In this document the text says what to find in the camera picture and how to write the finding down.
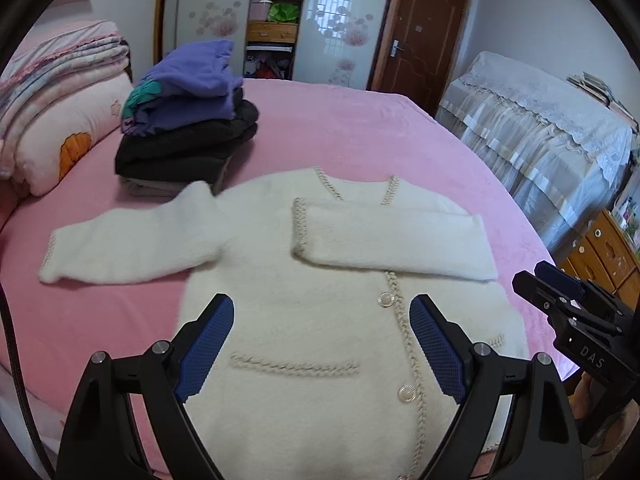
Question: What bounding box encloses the pink bed blanket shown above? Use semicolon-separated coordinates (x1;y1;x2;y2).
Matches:
0;77;576;480

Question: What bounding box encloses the purple folded garment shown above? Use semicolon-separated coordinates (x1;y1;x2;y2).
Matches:
120;40;246;136

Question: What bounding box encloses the green bag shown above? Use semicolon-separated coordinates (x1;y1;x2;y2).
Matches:
268;2;301;25

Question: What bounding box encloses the pink folded quilt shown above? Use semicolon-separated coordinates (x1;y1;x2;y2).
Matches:
0;20;132;181

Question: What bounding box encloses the black cable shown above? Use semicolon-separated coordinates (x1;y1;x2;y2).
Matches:
0;285;57;480

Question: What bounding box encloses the floral wardrobe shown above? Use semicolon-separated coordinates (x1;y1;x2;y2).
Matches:
155;0;407;92

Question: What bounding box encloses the pile of books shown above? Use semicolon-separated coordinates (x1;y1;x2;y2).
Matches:
567;72;640;133

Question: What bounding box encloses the person's right hand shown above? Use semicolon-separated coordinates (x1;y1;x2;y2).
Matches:
570;377;593;419

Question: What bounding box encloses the white fluffy cardigan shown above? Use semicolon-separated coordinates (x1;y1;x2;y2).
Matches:
39;166;531;480

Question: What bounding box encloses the pillow with orange print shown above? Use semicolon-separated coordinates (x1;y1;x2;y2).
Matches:
12;72;134;199

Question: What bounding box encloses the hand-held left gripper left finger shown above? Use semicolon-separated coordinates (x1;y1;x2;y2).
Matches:
57;292;236;480

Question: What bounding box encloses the brown wooden door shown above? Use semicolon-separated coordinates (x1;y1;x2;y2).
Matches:
367;0;471;113

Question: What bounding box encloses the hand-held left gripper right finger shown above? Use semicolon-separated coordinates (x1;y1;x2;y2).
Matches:
409;294;585;480

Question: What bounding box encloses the wooden drawer cabinet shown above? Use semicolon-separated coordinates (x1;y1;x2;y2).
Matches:
557;208;640;312

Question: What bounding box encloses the grey-brown folded garment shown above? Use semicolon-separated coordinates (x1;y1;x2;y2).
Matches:
122;177;197;199

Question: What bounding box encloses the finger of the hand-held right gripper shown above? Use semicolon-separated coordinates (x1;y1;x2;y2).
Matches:
512;270;583;328
534;260;588;297

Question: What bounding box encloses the stack of folded clothes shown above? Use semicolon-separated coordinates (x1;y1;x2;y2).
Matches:
115;100;260;184

